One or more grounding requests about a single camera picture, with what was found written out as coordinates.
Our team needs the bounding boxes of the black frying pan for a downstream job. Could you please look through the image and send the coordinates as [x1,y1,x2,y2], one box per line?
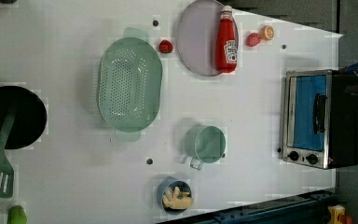
[0,86,48,150]

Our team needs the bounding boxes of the green slotted spatula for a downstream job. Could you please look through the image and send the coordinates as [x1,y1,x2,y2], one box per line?
[0,109,16,199]

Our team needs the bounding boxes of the orange slice toy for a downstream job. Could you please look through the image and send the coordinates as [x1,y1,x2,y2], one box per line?
[259,25,274,41]

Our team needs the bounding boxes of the green toy vegetable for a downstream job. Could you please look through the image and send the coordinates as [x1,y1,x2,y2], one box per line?
[7,205,28,224]

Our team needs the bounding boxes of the blue metal frame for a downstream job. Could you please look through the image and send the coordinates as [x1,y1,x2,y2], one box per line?
[159,190,337,224]

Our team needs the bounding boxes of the yellow toy figure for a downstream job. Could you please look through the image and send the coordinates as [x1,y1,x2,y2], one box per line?
[327,204,353,224]

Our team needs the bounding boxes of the green measuring cup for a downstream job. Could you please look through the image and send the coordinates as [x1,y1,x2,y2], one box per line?
[185,125,227,170]

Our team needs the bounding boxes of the green oval colander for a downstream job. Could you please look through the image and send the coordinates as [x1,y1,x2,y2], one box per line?
[97,27,163,142]

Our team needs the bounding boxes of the small red toy fruit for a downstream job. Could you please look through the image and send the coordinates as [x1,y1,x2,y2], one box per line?
[158,39,173,53]

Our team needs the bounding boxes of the red ketchup bottle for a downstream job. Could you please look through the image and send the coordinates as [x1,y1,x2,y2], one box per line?
[215,6,238,73]

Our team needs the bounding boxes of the black silver toaster oven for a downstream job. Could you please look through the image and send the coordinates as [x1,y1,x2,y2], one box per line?
[281,70,358,169]

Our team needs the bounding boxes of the red toy strawberry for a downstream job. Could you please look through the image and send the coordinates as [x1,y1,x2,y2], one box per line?
[246,33,261,47]

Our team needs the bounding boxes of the lavender round plate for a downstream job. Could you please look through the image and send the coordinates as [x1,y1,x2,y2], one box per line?
[176,0,239,77]

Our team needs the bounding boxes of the yellow toy in bowl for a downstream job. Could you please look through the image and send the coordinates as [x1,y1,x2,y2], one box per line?
[162,187,194,210]

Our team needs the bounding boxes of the blue bowl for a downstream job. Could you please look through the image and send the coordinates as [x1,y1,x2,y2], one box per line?
[157,177,194,215]

